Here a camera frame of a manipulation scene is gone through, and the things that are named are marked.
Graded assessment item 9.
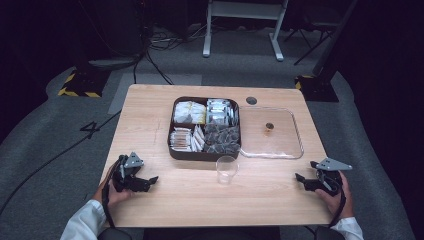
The pile of white yellow packets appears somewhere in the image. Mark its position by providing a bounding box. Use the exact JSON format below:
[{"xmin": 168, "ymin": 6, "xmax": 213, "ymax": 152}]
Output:
[{"xmin": 173, "ymin": 100, "xmax": 208, "ymax": 125}]

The black floor cable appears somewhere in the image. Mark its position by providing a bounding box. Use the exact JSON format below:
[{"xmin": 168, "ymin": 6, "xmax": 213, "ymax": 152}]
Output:
[{"xmin": 0, "ymin": 109, "xmax": 122, "ymax": 216}]

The black gripper strap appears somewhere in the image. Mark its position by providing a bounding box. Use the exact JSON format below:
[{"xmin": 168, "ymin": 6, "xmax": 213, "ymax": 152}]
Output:
[
  {"xmin": 101, "ymin": 156, "xmax": 125, "ymax": 230},
  {"xmin": 316, "ymin": 169, "xmax": 348, "ymax": 229}
]

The pile of dark pyramid tea bags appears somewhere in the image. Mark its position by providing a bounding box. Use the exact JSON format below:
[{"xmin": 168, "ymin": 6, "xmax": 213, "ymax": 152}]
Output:
[{"xmin": 203, "ymin": 123, "xmax": 241, "ymax": 155}]

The white table frame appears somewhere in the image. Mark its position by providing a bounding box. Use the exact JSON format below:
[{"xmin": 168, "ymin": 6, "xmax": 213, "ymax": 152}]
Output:
[{"xmin": 202, "ymin": 0, "xmax": 290, "ymax": 62}]

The person's right hand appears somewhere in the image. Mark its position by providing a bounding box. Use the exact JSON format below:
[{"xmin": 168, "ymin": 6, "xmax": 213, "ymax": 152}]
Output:
[{"xmin": 314, "ymin": 171, "xmax": 355, "ymax": 220}]

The clear lid with wooden knob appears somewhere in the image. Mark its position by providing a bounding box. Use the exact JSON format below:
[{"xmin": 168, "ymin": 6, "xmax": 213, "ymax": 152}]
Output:
[{"xmin": 238, "ymin": 105, "xmax": 305, "ymax": 161}]

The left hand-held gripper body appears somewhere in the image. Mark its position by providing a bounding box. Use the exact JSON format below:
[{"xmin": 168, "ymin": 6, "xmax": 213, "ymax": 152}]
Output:
[{"xmin": 112, "ymin": 151, "xmax": 146, "ymax": 193}]

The black left gripper strap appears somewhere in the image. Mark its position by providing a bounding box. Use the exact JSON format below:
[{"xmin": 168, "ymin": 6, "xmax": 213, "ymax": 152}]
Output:
[{"xmin": 101, "ymin": 156, "xmax": 125, "ymax": 230}]

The row of white slim packets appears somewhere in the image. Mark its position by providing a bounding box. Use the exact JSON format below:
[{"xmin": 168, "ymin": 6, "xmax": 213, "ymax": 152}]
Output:
[{"xmin": 190, "ymin": 124, "xmax": 206, "ymax": 153}]

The black right gripper strap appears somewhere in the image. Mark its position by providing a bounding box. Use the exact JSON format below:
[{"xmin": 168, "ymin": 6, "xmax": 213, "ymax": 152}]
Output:
[{"xmin": 316, "ymin": 169, "xmax": 348, "ymax": 229}]

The row of silver packets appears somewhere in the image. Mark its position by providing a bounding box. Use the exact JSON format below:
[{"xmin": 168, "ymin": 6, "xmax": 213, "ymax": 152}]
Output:
[{"xmin": 205, "ymin": 98, "xmax": 239, "ymax": 127}]

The black stand with striped base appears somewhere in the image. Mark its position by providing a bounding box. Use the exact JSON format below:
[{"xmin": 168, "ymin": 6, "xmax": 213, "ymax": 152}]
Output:
[
  {"xmin": 294, "ymin": 0, "xmax": 360, "ymax": 103},
  {"xmin": 57, "ymin": 0, "xmax": 148, "ymax": 99}
]

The person's dark lap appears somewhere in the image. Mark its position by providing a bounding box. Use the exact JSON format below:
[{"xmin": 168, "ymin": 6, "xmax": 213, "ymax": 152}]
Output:
[{"xmin": 96, "ymin": 225, "xmax": 346, "ymax": 240}]

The person's left hand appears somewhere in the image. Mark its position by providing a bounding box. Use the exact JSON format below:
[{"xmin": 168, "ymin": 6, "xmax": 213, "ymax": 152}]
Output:
[{"xmin": 92, "ymin": 163, "xmax": 135, "ymax": 210}]

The dark brown compartment box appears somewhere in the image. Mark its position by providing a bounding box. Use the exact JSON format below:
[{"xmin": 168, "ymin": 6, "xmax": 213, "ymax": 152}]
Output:
[{"xmin": 166, "ymin": 96, "xmax": 242, "ymax": 163}]

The bundle of black floor cables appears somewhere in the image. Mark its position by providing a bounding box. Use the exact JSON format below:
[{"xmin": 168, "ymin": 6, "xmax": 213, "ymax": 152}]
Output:
[{"xmin": 132, "ymin": 19, "xmax": 214, "ymax": 86}]

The clear plastic cup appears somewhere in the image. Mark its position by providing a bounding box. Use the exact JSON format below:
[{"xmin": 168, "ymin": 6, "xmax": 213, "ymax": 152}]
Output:
[{"xmin": 215, "ymin": 155, "xmax": 240, "ymax": 186}]

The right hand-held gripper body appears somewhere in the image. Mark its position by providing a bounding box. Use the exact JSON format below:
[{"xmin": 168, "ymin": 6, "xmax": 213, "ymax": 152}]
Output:
[{"xmin": 313, "ymin": 157, "xmax": 354, "ymax": 198}]

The row of brown stick packets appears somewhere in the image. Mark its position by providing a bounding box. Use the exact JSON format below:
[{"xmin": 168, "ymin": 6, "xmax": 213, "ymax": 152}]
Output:
[{"xmin": 169, "ymin": 127, "xmax": 194, "ymax": 153}]

